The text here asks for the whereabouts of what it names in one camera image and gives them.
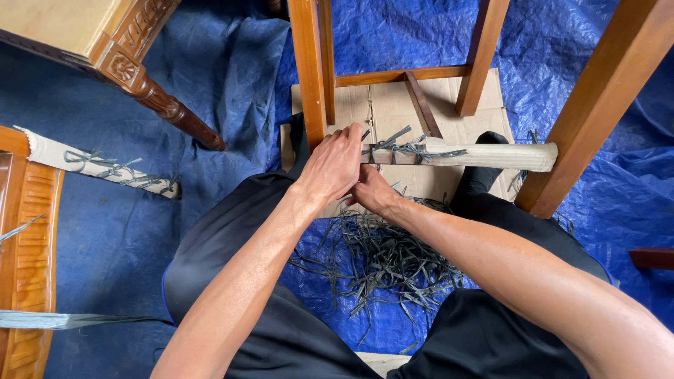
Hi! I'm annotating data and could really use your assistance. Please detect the person's right hand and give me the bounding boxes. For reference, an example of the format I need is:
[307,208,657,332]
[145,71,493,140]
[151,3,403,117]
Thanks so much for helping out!
[344,164,406,218]

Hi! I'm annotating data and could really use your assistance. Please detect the person's left hand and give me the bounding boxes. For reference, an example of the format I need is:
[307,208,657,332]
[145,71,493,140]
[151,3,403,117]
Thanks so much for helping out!
[293,122,365,209]

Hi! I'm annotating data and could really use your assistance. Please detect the grey plastic strap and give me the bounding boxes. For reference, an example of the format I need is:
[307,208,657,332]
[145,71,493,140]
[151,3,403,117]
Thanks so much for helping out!
[360,125,468,165]

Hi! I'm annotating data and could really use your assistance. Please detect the flat cardboard sheet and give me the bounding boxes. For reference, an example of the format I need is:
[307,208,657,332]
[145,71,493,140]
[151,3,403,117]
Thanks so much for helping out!
[280,68,522,219]

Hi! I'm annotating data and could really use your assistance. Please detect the person's black sock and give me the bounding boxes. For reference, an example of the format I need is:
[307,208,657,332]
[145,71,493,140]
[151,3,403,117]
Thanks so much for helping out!
[450,131,510,212]

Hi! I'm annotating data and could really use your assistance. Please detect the blue tarpaulin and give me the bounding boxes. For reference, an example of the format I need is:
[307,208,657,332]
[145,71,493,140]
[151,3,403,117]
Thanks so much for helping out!
[0,0,674,379]

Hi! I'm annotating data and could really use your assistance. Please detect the person's black trousers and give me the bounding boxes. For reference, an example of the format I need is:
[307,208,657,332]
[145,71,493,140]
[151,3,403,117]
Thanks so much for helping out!
[162,112,614,379]

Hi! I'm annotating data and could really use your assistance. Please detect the white board piece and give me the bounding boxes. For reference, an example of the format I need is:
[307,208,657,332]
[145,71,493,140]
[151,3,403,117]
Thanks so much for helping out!
[355,351,412,379]

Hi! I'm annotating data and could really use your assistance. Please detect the dark carved wooden table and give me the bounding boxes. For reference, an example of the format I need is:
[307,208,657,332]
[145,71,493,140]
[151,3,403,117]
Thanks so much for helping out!
[0,0,227,152]

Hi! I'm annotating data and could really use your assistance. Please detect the dark red wooden piece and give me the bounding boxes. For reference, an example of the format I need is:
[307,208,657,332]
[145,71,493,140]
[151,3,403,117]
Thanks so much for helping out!
[629,247,674,271]

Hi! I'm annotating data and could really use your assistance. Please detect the carved light wooden chair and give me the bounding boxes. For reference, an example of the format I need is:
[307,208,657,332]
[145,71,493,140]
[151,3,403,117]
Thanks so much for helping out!
[0,125,65,379]

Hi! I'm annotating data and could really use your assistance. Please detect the pile of grey strap cuttings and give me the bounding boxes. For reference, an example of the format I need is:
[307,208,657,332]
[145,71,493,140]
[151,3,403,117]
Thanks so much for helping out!
[287,182,470,354]

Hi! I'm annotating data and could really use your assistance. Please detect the upturned plain wooden chair frame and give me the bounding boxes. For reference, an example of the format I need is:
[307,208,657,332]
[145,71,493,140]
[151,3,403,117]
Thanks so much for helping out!
[287,0,674,220]

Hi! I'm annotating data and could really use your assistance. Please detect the loose grey strap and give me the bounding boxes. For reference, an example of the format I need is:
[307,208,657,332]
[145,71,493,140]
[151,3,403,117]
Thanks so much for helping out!
[0,213,46,244]

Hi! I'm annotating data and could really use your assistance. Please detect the bundle of long grey straps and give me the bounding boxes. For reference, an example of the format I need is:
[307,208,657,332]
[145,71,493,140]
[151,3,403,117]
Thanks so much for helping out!
[0,310,176,331]

